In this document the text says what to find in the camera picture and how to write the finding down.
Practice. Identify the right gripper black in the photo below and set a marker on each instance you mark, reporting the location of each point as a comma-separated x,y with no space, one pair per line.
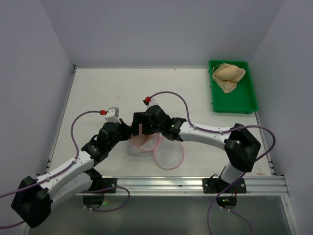
145,124

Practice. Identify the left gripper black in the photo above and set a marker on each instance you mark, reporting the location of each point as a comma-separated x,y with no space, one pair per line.
125,129

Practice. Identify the pink bra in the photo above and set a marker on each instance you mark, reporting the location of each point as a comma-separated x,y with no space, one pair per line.
140,139

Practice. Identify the white mesh laundry bag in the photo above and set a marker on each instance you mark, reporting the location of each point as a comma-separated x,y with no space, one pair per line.
167,154

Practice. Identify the beige bra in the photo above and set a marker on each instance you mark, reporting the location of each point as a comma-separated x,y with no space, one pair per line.
227,76

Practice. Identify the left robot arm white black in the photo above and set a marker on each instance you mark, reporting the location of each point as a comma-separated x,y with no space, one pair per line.
36,197

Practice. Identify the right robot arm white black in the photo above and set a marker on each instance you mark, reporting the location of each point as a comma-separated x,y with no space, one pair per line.
240,145

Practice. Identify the green plastic tray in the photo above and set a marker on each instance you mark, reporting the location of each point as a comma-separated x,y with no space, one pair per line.
242,100

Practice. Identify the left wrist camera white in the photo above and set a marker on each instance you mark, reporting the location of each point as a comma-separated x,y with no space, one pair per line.
111,115

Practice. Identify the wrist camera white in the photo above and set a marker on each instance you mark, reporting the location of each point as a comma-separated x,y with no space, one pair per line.
111,115
149,101

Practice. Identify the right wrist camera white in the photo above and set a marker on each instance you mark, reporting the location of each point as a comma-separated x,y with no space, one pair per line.
149,101

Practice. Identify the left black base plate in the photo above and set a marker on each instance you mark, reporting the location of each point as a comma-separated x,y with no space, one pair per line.
103,185

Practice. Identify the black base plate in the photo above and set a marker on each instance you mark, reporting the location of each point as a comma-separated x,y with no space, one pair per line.
212,186
103,185

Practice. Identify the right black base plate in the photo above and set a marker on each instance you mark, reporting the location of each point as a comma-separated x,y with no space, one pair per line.
212,186

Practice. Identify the aluminium rail front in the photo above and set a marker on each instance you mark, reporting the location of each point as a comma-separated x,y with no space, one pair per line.
169,186

